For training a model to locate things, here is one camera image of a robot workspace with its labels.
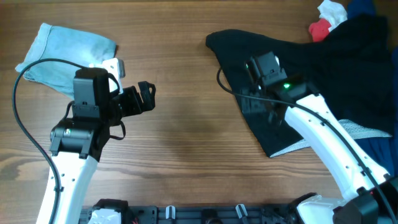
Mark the white cloth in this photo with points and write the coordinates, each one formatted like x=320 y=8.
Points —
x=333 y=12

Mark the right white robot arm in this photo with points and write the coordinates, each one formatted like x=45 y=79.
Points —
x=368 y=192

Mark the navy blue garment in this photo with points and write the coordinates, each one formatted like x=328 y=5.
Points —
x=382 y=150

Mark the red cloth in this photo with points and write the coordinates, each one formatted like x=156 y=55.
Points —
x=319 y=30

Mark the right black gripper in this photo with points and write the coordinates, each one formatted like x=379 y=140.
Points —
x=249 y=104

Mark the folded light blue denim shorts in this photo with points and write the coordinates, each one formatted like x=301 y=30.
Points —
x=80 y=47

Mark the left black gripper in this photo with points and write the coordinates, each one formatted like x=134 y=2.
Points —
x=132 y=98

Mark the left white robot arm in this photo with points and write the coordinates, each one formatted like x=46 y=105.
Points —
x=77 y=141

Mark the black shorts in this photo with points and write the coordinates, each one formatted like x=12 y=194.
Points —
x=351 y=68

